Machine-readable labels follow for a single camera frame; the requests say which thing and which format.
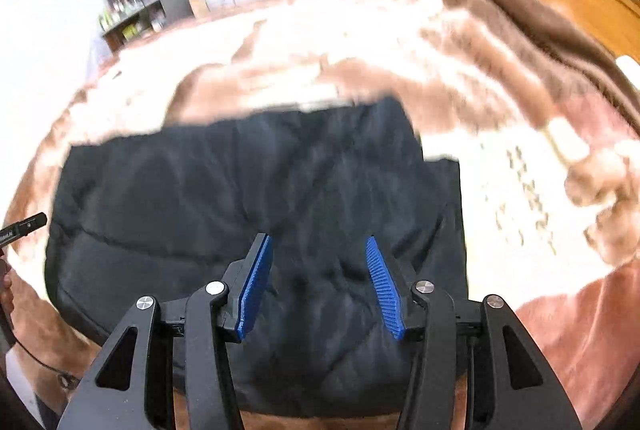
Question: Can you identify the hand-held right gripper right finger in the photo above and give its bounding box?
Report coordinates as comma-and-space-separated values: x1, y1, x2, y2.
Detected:
365, 236, 583, 430

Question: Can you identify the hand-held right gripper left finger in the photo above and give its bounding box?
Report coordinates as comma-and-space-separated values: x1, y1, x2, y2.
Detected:
56, 232, 275, 430

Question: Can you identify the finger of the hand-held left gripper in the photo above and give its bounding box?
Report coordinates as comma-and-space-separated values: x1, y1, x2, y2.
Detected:
0, 212, 49, 247

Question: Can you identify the black padded jacket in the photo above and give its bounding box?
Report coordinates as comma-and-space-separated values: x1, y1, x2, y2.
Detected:
44, 96, 471, 413

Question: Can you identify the brown patterned fleece blanket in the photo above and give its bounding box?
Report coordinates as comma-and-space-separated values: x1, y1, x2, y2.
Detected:
0, 0, 640, 430

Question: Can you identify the grey cluttered shelf unit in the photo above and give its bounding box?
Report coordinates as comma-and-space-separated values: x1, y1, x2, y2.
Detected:
100, 0, 196, 53

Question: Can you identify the plain brown blanket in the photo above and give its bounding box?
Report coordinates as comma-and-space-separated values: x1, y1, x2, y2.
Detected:
425, 0, 640, 125

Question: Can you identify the black cable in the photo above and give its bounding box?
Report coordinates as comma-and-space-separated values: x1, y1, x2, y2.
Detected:
0, 295, 82, 388

